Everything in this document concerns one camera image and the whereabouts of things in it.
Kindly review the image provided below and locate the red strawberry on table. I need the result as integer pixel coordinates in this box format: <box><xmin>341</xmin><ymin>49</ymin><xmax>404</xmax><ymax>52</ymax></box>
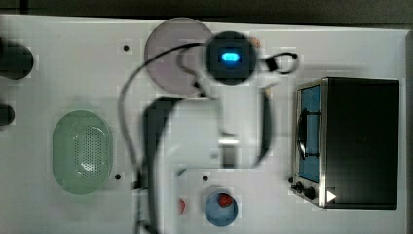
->
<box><xmin>178</xmin><ymin>199</ymin><xmax>186</xmax><ymax>215</ymax></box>

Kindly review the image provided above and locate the grey round plate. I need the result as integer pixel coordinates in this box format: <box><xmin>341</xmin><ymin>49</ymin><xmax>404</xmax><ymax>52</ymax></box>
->
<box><xmin>144</xmin><ymin>18</ymin><xmax>212</xmax><ymax>96</ymax></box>

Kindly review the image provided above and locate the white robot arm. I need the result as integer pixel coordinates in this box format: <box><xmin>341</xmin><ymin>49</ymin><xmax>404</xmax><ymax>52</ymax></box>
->
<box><xmin>141</xmin><ymin>31</ymin><xmax>280</xmax><ymax>234</ymax></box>

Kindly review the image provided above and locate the silver toaster oven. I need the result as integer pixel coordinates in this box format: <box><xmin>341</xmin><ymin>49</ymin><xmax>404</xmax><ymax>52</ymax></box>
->
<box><xmin>288</xmin><ymin>77</ymin><xmax>400</xmax><ymax>210</ymax></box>

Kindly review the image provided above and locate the small black pot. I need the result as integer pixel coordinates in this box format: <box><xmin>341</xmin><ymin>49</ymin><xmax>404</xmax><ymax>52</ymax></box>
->
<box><xmin>0</xmin><ymin>103</ymin><xmax>15</xmax><ymax>126</ymax></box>

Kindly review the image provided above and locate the blue bowl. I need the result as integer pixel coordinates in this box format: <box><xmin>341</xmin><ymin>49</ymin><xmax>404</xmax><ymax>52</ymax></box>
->
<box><xmin>204</xmin><ymin>191</ymin><xmax>239</xmax><ymax>227</ymax></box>

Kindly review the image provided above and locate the large black pot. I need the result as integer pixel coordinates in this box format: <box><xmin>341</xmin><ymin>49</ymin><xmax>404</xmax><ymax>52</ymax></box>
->
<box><xmin>0</xmin><ymin>38</ymin><xmax>34</xmax><ymax>80</ymax></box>

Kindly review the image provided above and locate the red strawberry in bowl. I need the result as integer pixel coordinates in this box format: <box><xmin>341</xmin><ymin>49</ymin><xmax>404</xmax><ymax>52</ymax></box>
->
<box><xmin>218</xmin><ymin>193</ymin><xmax>233</xmax><ymax>208</ymax></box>

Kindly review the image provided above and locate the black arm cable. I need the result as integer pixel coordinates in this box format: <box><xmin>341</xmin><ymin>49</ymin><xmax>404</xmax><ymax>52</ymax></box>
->
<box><xmin>117</xmin><ymin>42</ymin><xmax>208</xmax><ymax>191</ymax></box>

